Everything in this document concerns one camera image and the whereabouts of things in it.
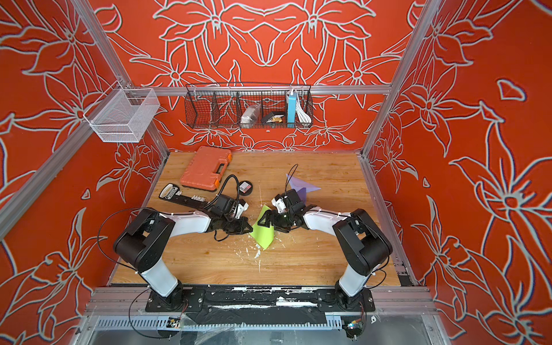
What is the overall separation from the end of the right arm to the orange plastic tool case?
0.35m

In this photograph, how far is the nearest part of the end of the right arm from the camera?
2.30ft

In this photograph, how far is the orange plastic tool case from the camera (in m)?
1.02
